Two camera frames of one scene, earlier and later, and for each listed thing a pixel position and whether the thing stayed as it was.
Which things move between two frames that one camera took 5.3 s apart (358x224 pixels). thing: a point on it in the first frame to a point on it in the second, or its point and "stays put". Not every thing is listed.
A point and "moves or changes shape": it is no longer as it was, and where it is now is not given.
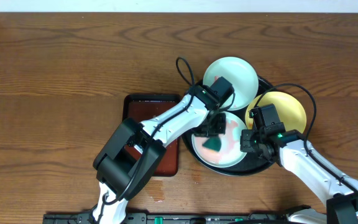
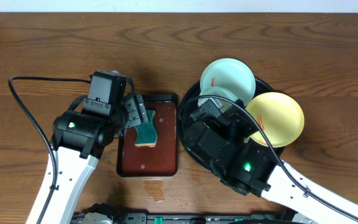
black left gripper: [212, 127] to [138, 111]
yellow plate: [290, 112] stays put
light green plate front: [229, 154] moves or changes shape
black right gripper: [245, 146] to [240, 122]
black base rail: [169, 218] stays put
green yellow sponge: [213, 144] moves or changes shape
